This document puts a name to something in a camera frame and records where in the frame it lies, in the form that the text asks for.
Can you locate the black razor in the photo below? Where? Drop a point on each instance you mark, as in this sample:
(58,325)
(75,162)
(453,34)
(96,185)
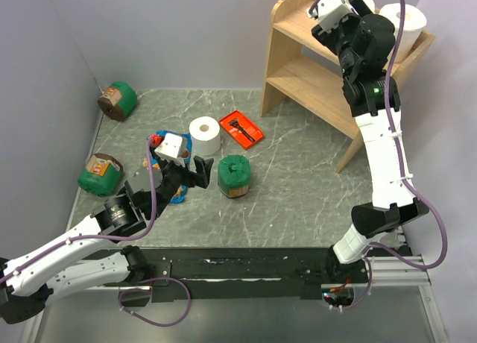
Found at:
(235,124)

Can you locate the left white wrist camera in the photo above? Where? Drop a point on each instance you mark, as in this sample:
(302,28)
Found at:
(172,149)

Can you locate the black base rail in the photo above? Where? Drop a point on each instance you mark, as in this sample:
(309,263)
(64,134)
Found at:
(229,273)

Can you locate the green roll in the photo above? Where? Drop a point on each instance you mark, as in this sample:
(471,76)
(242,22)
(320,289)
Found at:
(101,175)
(118,101)
(234,175)

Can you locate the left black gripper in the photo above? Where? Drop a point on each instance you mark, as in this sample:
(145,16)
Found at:
(203,168)

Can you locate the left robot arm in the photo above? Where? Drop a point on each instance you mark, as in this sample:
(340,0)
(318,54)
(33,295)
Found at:
(57,269)

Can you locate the wooden two-tier shelf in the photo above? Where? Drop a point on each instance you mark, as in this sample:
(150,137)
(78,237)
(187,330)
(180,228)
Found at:
(300,68)

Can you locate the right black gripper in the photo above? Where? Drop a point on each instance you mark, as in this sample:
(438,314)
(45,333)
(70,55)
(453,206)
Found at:
(328,38)

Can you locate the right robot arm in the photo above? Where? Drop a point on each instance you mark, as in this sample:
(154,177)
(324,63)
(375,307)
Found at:
(375,105)

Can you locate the blue chips bag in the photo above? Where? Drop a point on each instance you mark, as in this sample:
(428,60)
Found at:
(159,136)

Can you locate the orange razor box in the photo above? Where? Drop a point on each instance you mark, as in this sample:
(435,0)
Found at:
(247,124)

